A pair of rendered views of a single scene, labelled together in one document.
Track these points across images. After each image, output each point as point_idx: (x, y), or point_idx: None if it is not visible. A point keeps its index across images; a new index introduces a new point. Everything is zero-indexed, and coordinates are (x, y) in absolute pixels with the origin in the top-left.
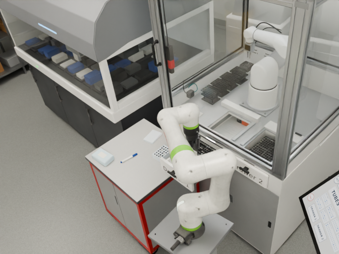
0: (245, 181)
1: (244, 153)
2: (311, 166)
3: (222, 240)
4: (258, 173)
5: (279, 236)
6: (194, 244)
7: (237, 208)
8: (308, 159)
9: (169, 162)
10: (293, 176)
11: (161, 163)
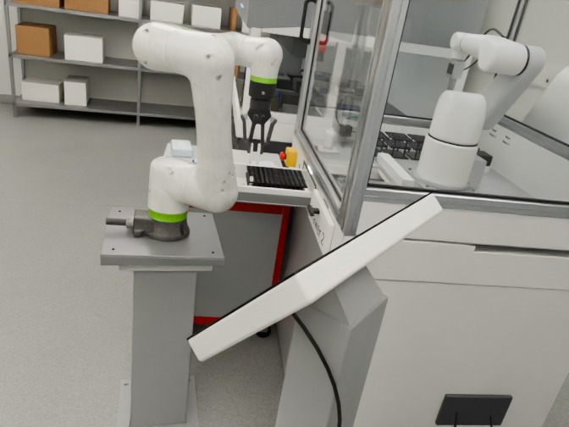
0: (315, 250)
1: (327, 184)
2: (442, 288)
3: (184, 263)
4: (324, 219)
5: None
6: (142, 240)
7: None
8: (434, 257)
9: (234, 169)
10: (379, 257)
11: None
